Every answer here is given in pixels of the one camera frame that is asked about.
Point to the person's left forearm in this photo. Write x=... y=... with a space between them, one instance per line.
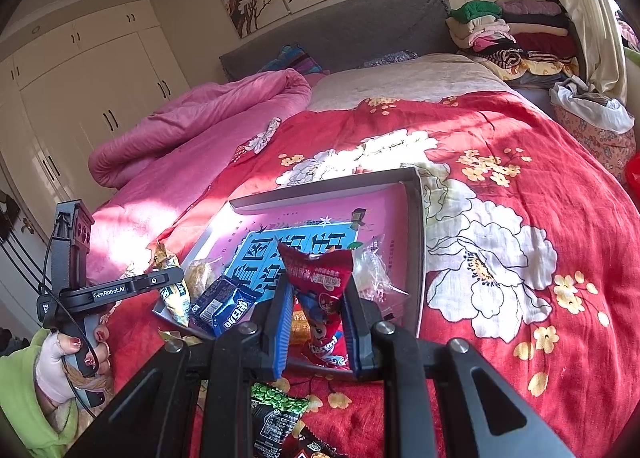
x=20 y=388

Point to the pink quilt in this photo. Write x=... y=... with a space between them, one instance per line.
x=200 y=137

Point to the clear packet with brown ball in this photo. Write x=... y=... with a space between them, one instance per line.
x=200 y=278
x=372 y=273

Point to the blue cookie packet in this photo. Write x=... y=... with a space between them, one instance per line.
x=220 y=308

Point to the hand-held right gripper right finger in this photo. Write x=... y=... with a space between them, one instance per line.
x=352 y=338

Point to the grey cardboard box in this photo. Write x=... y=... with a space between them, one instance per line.
x=415 y=248

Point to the long yellow snack packet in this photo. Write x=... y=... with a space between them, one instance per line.
x=175 y=300

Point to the white crumpled cloth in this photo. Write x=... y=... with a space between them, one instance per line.
x=590 y=105

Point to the pink book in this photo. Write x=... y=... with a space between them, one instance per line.
x=380 y=218

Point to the dark patterned pillow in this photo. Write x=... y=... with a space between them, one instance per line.
x=390 y=58

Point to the person's left hand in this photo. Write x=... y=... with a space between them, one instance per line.
x=102 y=355

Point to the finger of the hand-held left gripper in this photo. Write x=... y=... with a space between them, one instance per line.
x=155 y=280

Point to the black green pea packet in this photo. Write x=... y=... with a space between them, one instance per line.
x=275 y=418

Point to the grey headboard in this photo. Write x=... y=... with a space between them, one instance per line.
x=350 y=32

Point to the white wardrobe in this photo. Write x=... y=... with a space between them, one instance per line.
x=100 y=77

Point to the brown chocolate bar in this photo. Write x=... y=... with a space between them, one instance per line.
x=312 y=448

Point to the pile of folded clothes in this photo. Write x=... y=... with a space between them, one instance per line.
x=525 y=42

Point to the pink floral fabric bag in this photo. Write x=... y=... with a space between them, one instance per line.
x=600 y=147

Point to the orange rice cracker packet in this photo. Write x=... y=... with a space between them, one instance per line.
x=300 y=330

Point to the black hanging bag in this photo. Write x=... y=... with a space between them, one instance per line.
x=7 y=218

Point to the beige curtain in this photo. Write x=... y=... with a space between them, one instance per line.
x=590 y=27

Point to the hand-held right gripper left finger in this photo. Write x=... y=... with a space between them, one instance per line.
x=282 y=333

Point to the red snack packet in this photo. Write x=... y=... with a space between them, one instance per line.
x=320 y=288

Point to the blue striped pillow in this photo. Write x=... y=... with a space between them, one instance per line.
x=295 y=60

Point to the beige bedsheet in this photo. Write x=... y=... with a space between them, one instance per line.
x=410 y=77

